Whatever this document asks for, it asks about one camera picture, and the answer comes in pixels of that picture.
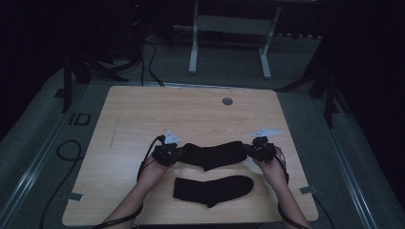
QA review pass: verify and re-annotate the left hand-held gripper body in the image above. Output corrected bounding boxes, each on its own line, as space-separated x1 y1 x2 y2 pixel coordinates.
152 129 183 167

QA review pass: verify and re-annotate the person's right hand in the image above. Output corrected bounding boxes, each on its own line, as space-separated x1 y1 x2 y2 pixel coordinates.
253 148 289 189

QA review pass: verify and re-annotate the black floor cable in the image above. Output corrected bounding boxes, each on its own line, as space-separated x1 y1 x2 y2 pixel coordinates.
39 139 84 229
311 194 336 229
139 39 166 88

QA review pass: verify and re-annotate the person's left hand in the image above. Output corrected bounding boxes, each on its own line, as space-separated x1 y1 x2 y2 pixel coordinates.
137 159 175 185

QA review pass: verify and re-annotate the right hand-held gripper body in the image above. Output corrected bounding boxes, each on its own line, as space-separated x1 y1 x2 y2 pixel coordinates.
248 128 283 164

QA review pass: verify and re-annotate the white metal table frame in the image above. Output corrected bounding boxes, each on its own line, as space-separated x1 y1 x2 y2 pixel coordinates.
188 0 283 80

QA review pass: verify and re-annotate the metal floor rail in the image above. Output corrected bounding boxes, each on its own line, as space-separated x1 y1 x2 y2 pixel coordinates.
0 84 94 223
313 94 381 229

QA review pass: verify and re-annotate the black metal stand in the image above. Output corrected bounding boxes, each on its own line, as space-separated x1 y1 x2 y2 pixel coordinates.
61 0 146 114
276 37 352 129

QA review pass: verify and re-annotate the black sock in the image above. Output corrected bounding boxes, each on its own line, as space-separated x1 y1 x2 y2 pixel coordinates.
180 140 251 172
172 175 255 209

